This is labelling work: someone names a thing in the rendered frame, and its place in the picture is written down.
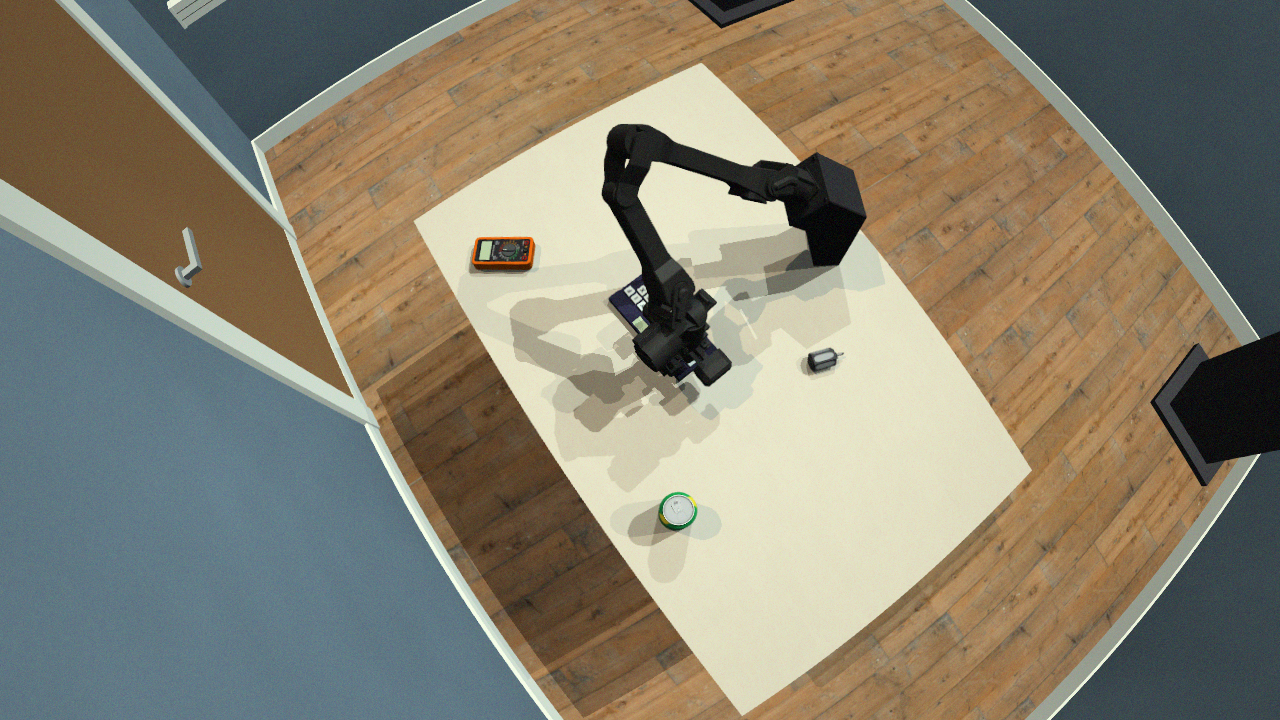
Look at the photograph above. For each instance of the orange digital multimeter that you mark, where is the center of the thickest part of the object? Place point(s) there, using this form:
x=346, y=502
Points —
x=503, y=253

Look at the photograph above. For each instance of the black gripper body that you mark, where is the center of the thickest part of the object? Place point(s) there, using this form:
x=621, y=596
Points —
x=713, y=366

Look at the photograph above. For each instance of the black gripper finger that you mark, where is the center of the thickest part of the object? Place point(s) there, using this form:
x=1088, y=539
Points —
x=688, y=359

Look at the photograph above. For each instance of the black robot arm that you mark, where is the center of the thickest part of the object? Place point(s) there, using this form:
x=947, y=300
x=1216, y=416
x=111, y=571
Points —
x=660, y=345

